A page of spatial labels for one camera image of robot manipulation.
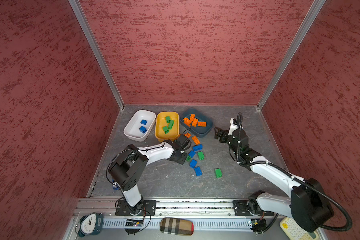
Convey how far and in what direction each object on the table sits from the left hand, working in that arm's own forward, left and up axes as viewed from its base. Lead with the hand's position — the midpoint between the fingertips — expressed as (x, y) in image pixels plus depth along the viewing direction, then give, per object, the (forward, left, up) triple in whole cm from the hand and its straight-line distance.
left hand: (179, 161), depth 90 cm
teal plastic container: (+19, -13, +6) cm, 23 cm away
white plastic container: (+27, +30, +1) cm, 41 cm away
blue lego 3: (-1, -8, 0) cm, 8 cm away
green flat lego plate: (+2, -6, +1) cm, 6 cm away
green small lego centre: (+3, -13, +2) cm, 14 cm away
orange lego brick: (+31, -5, +1) cm, 31 cm away
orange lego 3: (+28, -15, +2) cm, 32 cm away
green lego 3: (-8, -23, +3) cm, 24 cm away
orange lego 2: (+30, -10, +2) cm, 31 cm away
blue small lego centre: (+5, -7, +1) cm, 9 cm away
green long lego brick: (+28, +7, +2) cm, 29 cm away
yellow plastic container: (+27, +10, +1) cm, 29 cm away
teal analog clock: (-33, +39, +4) cm, 51 cm away
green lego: (+22, +10, +2) cm, 25 cm away
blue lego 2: (+22, +27, +2) cm, 35 cm away
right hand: (+11, -23, +17) cm, 31 cm away
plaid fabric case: (-33, 0, +3) cm, 33 cm away
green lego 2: (+32, +10, +2) cm, 34 cm away
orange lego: (+36, -9, +1) cm, 37 cm away
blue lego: (+30, +28, 0) cm, 42 cm away
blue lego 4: (-7, -11, +1) cm, 13 cm away
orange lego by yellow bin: (+18, -5, +1) cm, 19 cm away
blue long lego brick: (+9, -11, +2) cm, 14 cm away
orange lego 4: (+15, -11, 0) cm, 19 cm away
